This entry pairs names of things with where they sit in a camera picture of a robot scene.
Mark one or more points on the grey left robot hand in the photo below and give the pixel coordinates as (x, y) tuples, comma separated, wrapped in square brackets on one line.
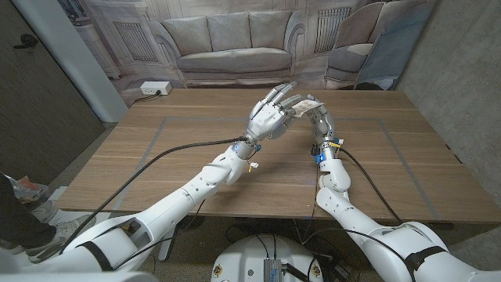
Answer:
[(266, 119)]

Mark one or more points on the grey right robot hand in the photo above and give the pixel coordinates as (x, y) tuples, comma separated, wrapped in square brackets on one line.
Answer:
[(325, 127)]

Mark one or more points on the postage stamp sheet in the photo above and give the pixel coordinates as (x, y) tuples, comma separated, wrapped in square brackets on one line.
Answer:
[(307, 106)]

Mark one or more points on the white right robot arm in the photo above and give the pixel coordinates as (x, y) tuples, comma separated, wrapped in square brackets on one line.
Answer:
[(411, 250)]

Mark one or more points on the black rounded object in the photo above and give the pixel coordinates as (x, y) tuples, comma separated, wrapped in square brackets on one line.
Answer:
[(368, 84)]

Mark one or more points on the printed sofa room backdrop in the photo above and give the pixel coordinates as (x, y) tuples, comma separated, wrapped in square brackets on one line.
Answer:
[(235, 39)]

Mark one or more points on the white power strip box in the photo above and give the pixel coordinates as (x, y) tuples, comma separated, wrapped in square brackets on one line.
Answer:
[(154, 87)]

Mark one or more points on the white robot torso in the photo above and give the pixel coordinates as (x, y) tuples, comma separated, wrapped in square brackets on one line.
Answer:
[(250, 254)]

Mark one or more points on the black power adapter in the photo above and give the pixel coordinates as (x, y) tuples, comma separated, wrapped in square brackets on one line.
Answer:
[(342, 270)]

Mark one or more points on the silver finned box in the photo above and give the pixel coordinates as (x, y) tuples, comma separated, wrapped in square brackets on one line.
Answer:
[(272, 270)]

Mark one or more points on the white table leg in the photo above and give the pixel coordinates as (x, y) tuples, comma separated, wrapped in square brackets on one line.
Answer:
[(166, 250)]

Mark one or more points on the grey white sneaker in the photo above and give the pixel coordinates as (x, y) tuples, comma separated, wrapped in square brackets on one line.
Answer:
[(74, 227), (47, 211)]

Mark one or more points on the dark wooden door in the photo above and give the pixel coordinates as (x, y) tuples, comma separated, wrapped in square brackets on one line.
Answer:
[(39, 109)]

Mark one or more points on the person's black trouser leg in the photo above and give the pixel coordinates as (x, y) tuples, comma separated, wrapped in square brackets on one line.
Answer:
[(15, 223)]

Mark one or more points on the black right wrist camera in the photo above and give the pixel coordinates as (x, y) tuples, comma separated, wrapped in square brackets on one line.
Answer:
[(317, 154)]

